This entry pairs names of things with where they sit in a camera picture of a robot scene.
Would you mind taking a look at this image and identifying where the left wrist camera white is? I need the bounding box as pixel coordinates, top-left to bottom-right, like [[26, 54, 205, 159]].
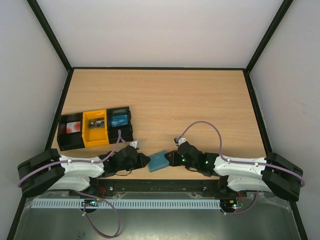
[[129, 140, 141, 150]]

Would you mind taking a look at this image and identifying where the blue card in tray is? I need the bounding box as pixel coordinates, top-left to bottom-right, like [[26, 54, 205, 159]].
[[110, 114, 129, 128]]

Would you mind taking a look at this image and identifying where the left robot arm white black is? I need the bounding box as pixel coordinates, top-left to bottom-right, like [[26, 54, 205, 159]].
[[17, 145, 151, 198]]

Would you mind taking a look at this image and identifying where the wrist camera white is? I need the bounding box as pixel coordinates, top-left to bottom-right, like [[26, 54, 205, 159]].
[[129, 140, 141, 150], [173, 136, 186, 147]]

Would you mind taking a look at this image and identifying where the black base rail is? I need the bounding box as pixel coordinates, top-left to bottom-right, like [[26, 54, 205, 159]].
[[81, 178, 247, 199]]

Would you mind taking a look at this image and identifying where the light blue slotted cable duct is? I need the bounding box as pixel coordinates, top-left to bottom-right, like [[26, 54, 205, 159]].
[[30, 198, 221, 210]]

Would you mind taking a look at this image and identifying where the yellow tray middle compartment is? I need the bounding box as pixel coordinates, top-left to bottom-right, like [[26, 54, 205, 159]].
[[82, 109, 109, 148]]

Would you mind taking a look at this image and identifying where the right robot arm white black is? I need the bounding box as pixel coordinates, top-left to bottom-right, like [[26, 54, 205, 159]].
[[164, 138, 304, 202]]

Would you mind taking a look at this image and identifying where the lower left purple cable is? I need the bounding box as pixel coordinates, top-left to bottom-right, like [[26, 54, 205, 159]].
[[72, 189, 123, 238]]

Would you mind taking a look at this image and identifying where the black aluminium frame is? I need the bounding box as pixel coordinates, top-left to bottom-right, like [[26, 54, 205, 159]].
[[4, 0, 309, 240]]

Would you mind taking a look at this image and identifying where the black tray right compartment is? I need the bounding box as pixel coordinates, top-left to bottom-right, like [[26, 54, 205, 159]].
[[106, 106, 134, 144]]

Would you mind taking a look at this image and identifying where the teal leather card holder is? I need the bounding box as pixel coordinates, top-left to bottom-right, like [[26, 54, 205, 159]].
[[148, 150, 169, 173]]

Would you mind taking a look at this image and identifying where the red white card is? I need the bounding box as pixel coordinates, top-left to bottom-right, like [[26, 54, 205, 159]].
[[66, 121, 82, 134]]

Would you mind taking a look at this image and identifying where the black tray compartment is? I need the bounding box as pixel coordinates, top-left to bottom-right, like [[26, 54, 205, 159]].
[[57, 112, 85, 151], [106, 106, 134, 144]]

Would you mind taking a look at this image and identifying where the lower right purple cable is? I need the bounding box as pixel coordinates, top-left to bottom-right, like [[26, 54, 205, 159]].
[[221, 191, 262, 217]]

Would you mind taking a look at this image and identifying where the black VIP card in tray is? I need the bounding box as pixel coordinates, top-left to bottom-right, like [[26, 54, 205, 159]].
[[88, 117, 105, 129]]

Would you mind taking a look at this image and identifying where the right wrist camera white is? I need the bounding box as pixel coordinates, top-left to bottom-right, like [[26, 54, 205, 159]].
[[173, 136, 186, 147]]

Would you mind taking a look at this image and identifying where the black tray left compartment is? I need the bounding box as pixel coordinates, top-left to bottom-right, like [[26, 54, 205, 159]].
[[57, 112, 85, 151]]

